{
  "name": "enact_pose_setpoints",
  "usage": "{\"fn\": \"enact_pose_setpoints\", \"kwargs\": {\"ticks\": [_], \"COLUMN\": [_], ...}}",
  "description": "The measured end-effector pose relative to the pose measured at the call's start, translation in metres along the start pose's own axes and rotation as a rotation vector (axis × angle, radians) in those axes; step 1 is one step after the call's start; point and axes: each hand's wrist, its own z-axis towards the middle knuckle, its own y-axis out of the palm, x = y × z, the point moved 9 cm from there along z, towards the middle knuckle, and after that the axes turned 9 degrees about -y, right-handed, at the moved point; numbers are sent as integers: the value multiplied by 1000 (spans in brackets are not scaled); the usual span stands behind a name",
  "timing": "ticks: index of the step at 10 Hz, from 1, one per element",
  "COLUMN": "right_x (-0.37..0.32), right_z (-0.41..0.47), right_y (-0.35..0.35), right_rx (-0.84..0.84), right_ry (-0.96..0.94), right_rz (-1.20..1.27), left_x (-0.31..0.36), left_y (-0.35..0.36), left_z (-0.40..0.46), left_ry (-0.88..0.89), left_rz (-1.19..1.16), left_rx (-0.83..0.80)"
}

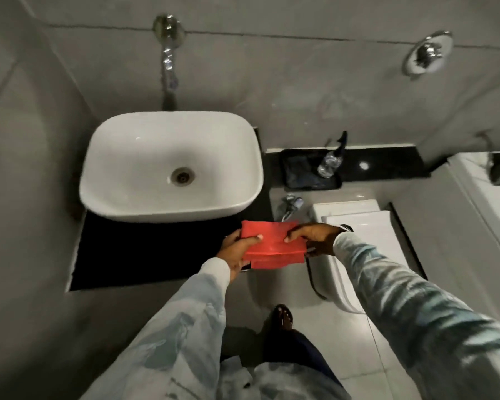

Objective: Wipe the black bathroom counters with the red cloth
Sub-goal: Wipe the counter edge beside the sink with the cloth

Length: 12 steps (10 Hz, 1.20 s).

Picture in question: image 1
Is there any chrome wall faucet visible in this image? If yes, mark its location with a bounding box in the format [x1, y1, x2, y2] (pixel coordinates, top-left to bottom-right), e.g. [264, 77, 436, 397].
[152, 14, 186, 110]

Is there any person's leg in dark trousers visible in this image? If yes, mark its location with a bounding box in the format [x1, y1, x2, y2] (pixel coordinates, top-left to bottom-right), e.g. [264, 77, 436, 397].
[221, 327, 352, 400]

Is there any black stone ledge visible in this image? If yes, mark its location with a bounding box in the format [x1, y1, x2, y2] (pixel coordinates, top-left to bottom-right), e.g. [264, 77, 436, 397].
[265, 145, 431, 190]

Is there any person's left hand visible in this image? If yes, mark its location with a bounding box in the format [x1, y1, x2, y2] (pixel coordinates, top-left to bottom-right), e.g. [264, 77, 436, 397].
[216, 229, 263, 284]

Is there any chrome wall valve knob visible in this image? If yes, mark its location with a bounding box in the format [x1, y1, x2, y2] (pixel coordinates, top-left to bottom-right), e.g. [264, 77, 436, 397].
[402, 31, 454, 77]

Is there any red cloth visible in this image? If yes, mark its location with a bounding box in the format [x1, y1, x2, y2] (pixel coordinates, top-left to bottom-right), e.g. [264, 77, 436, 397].
[240, 221, 307, 270]

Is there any white ceramic wash basin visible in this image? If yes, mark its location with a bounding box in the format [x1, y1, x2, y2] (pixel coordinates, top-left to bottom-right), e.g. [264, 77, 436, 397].
[79, 112, 264, 224]

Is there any black hose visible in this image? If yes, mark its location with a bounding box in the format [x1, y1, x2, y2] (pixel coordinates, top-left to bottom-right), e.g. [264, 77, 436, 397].
[307, 257, 329, 300]

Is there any black counter top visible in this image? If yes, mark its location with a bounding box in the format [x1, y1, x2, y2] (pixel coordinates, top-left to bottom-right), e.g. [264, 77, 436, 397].
[69, 127, 276, 292]

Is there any person's right hand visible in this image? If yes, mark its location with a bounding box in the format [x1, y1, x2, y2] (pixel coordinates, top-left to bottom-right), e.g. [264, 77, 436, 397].
[284, 223, 344, 258]

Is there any chrome basin drain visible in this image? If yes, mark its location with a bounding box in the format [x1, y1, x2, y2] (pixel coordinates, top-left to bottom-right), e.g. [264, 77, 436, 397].
[171, 167, 196, 187]

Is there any person's left forearm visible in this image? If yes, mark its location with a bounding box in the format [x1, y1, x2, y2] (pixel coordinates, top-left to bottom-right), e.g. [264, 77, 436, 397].
[80, 258, 232, 400]

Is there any clear soap dispenser bottle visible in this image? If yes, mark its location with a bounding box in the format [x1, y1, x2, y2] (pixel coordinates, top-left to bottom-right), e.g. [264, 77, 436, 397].
[317, 131, 348, 179]

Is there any person's right forearm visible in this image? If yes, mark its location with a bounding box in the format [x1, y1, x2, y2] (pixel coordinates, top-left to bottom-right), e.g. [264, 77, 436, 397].
[332, 231, 500, 400]

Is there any white bathtub edge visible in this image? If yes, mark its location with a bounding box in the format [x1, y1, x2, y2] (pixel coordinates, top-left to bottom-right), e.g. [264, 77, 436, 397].
[447, 151, 500, 271]

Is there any white toilet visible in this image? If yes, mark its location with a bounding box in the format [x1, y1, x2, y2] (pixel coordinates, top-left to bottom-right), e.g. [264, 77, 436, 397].
[307, 199, 426, 314]

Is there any black rectangular tray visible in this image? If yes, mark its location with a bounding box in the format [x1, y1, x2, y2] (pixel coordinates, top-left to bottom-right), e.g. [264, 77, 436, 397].
[280, 149, 343, 191]

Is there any person's brown sandal foot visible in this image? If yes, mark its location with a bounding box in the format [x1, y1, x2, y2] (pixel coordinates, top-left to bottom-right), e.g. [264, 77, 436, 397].
[272, 304, 295, 332]

